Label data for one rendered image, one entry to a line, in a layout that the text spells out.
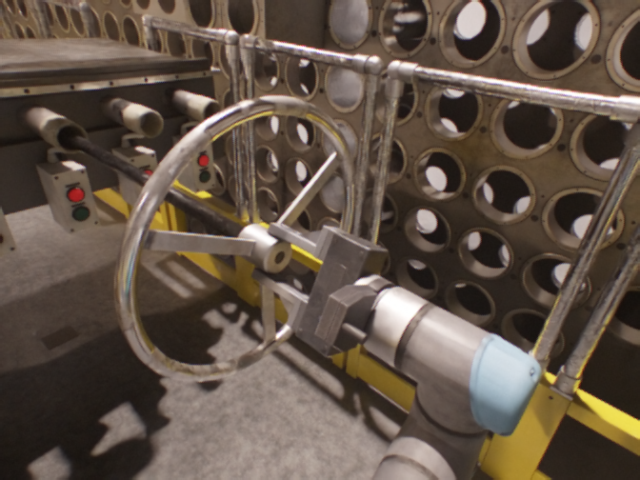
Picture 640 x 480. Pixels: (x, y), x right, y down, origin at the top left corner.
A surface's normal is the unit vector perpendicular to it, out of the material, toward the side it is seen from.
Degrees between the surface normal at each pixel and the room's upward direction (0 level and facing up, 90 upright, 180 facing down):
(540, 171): 90
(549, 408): 90
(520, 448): 90
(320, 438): 0
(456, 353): 36
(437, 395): 92
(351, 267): 63
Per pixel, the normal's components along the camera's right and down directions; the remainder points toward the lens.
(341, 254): -0.57, -0.07
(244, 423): 0.05, -0.85
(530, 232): -0.66, 0.36
